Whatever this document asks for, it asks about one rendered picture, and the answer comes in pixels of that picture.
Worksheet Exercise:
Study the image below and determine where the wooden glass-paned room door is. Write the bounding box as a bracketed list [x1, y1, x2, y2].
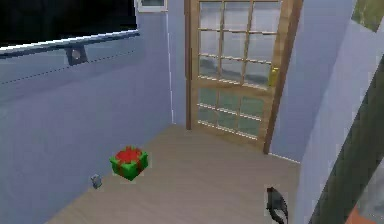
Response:
[183, 0, 305, 155]

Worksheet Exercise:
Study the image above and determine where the green red gift box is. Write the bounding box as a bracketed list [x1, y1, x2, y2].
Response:
[108, 145, 150, 182]

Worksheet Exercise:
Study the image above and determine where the white framed picture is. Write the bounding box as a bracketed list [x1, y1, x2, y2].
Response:
[136, 0, 169, 14]

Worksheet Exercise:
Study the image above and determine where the small grey object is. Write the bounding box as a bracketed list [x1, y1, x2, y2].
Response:
[90, 173, 104, 190]

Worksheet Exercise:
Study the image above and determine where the black television set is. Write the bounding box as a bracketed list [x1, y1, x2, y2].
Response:
[0, 0, 141, 67]

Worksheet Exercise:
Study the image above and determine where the dark green door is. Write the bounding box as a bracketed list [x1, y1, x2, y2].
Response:
[308, 54, 384, 224]

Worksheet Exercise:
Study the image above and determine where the green framed picture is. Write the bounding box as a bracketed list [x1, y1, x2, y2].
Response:
[351, 0, 384, 33]

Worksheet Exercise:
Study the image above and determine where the yellow door handle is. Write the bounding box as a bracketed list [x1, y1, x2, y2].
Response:
[268, 66, 280, 88]

